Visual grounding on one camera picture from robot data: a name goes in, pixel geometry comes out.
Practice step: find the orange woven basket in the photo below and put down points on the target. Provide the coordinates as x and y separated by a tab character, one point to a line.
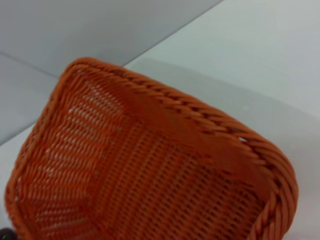
150	180

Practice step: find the dark brown woven basket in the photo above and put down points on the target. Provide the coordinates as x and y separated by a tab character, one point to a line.
5	231

